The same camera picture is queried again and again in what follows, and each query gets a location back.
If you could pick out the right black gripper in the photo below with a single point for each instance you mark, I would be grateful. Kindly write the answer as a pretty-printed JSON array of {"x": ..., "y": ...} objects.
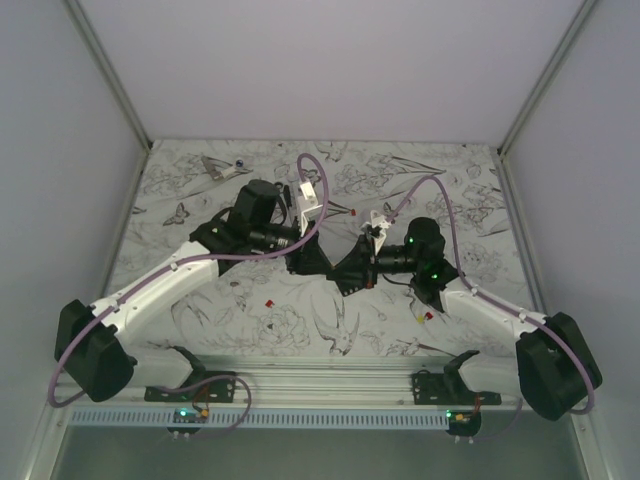
[{"x": 364, "y": 254}]

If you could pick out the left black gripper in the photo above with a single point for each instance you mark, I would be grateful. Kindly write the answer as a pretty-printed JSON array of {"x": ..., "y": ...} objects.
[{"x": 309, "y": 259}]

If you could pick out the black fuse box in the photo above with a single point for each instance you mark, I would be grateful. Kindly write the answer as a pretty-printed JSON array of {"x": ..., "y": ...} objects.
[{"x": 349, "y": 280}]

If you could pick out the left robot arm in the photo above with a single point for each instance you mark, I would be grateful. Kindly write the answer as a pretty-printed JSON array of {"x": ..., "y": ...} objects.
[{"x": 96, "y": 344}]

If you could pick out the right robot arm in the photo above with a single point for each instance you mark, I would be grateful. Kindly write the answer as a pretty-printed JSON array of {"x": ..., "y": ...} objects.
[{"x": 549, "y": 364}]

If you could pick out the yellow and red fuse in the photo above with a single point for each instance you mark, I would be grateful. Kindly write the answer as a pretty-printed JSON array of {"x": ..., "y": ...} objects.
[{"x": 422, "y": 318}]

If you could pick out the floral patterned mat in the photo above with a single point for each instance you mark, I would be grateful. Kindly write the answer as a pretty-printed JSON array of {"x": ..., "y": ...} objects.
[{"x": 185, "y": 183}]

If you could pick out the silver ratchet wrench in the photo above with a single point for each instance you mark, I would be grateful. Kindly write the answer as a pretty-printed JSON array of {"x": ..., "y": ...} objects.
[{"x": 287, "y": 198}]

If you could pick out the right controller board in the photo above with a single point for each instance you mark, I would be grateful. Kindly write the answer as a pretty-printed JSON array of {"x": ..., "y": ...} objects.
[{"x": 463, "y": 423}]

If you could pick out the controller board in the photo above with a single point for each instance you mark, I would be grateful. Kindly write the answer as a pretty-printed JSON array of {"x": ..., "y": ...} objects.
[
  {"x": 463, "y": 423},
  {"x": 189, "y": 416}
]

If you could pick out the left controller board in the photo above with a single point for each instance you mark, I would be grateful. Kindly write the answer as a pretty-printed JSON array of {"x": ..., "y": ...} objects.
[{"x": 189, "y": 416}]

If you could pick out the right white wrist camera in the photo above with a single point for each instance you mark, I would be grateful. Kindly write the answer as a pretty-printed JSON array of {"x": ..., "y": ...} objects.
[{"x": 377, "y": 225}]

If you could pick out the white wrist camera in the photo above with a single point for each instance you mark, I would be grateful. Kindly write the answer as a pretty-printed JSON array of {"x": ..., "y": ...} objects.
[
  {"x": 308, "y": 205},
  {"x": 377, "y": 225}
]

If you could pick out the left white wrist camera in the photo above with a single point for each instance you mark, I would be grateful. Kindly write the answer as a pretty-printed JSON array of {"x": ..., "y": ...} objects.
[{"x": 308, "y": 205}]

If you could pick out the aluminium rail frame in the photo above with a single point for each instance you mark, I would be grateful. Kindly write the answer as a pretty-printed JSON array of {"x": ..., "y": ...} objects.
[{"x": 281, "y": 381}]

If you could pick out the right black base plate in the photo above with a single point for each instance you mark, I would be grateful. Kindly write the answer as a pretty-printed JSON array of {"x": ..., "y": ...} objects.
[{"x": 441, "y": 389}]

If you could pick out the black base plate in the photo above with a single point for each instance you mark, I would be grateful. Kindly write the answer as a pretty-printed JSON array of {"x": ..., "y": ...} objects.
[
  {"x": 441, "y": 389},
  {"x": 199, "y": 387}
]

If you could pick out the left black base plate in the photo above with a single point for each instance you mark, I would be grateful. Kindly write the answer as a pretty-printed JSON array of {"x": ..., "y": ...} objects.
[{"x": 199, "y": 387}]

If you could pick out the white slotted cable duct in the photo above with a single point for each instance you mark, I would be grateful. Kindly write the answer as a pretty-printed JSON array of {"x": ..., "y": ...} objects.
[{"x": 263, "y": 418}]

